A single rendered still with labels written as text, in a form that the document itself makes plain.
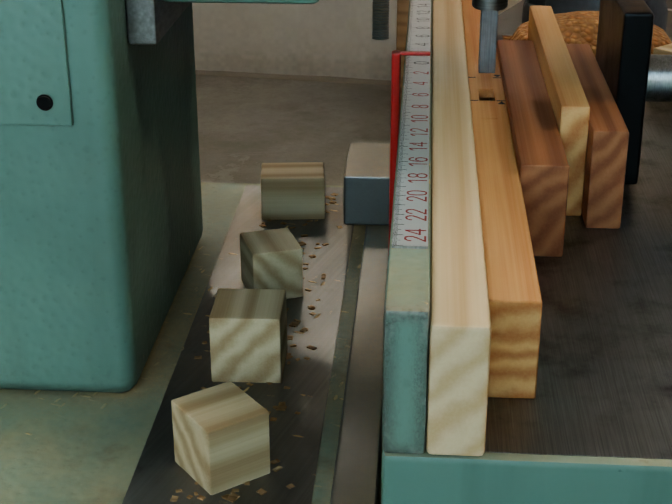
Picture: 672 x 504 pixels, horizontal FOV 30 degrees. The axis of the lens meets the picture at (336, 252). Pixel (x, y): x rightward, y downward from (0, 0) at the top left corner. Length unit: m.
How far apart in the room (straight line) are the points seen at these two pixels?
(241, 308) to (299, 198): 0.22
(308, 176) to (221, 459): 0.34
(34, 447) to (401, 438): 0.26
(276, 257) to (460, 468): 0.34
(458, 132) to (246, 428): 0.17
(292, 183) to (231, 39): 3.33
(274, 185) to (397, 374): 0.47
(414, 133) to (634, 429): 0.18
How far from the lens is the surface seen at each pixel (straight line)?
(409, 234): 0.46
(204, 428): 0.57
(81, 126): 0.61
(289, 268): 0.76
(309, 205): 0.88
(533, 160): 0.57
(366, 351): 0.68
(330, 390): 0.67
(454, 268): 0.45
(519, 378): 0.46
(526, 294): 0.45
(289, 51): 4.15
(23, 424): 0.66
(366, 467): 0.58
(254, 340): 0.67
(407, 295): 0.41
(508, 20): 1.40
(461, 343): 0.41
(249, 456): 0.59
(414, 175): 0.52
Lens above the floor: 1.13
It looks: 24 degrees down
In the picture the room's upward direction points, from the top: straight up
